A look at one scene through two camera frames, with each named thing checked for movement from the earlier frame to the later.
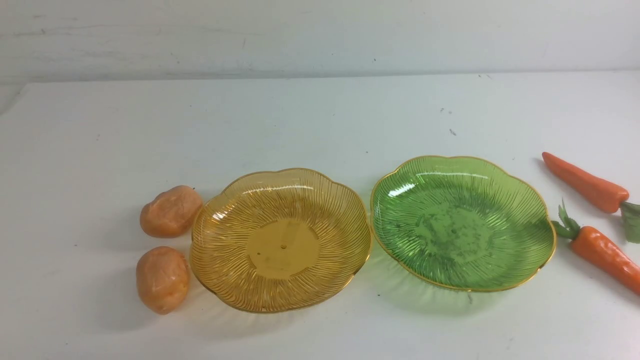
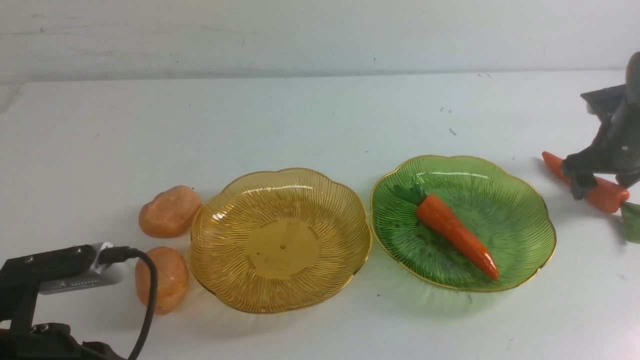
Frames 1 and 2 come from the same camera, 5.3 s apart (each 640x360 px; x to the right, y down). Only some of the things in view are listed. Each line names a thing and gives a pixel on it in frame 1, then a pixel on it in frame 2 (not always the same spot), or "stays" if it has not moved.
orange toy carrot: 592,246 -> 439,215
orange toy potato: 163,277 stays
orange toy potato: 172,213 stays
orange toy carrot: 598,194 stays
